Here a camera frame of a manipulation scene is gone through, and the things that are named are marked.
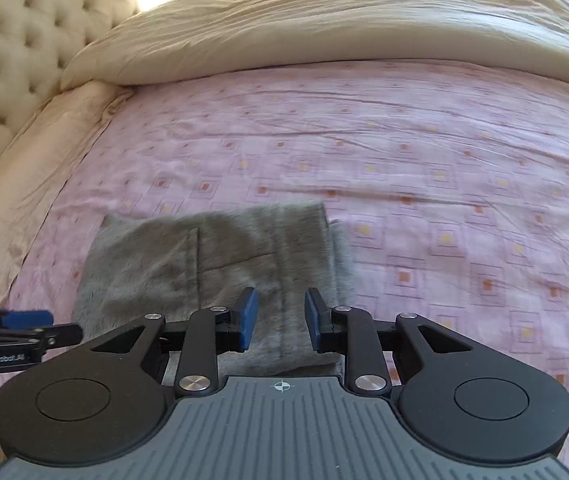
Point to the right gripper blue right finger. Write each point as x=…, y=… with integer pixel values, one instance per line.
x=361, y=340

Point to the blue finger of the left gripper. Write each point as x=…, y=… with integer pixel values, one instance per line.
x=27, y=319
x=59, y=336

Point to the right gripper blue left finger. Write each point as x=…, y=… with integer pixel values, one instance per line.
x=208, y=334

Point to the grey speckled pants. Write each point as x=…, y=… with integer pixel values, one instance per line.
x=178, y=265

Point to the beige pillow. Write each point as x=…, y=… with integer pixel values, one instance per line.
x=37, y=164

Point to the pink patterned bed sheet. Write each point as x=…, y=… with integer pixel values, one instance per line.
x=451, y=179

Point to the beige duvet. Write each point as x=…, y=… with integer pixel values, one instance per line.
x=187, y=39

